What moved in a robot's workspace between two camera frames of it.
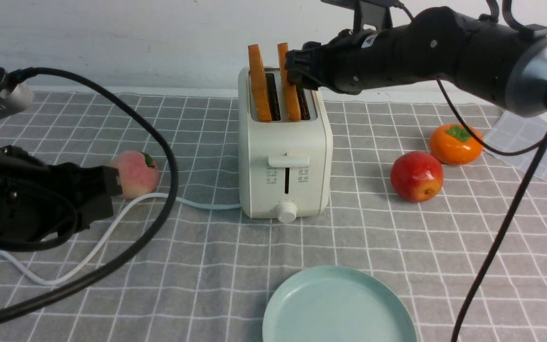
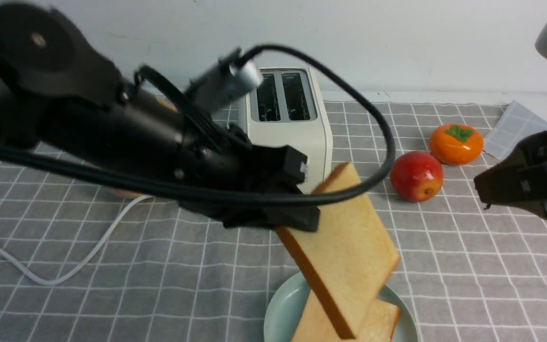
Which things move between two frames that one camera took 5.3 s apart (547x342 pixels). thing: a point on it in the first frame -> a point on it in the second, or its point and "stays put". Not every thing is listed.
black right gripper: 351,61 -> 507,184
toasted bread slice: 290,94 -> 380,327
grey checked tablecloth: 480,237 stays put
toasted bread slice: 259,84 -> 351,254
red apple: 416,176 stays put
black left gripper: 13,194 -> 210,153
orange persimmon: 451,144 stays put
